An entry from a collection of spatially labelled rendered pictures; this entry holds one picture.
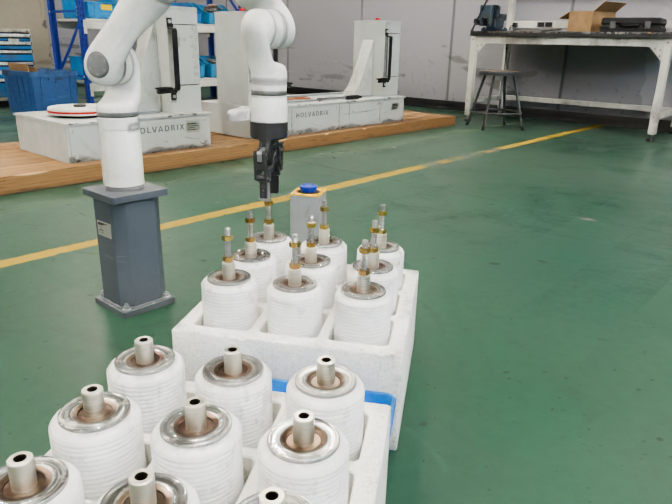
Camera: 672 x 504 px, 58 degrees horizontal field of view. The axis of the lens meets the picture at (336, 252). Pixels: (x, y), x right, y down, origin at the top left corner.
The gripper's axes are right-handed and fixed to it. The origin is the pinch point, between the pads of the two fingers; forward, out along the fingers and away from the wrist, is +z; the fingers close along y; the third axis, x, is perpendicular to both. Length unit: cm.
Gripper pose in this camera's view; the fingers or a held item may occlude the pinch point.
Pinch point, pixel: (269, 190)
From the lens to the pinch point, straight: 125.8
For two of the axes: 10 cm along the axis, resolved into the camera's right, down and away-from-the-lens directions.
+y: 1.8, -3.2, 9.3
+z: -0.3, 9.4, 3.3
